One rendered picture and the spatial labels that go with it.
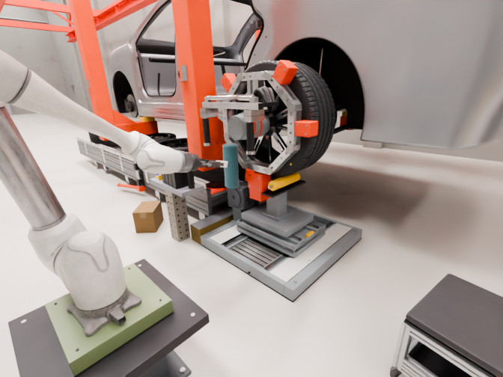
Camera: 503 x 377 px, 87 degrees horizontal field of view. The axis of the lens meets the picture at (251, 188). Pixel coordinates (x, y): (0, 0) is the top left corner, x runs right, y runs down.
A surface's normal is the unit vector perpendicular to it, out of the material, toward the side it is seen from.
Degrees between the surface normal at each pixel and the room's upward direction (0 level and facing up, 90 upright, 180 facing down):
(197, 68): 90
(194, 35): 90
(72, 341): 1
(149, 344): 0
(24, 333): 0
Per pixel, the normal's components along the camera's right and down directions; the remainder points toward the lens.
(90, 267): 0.47, 0.05
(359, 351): -0.03, -0.93
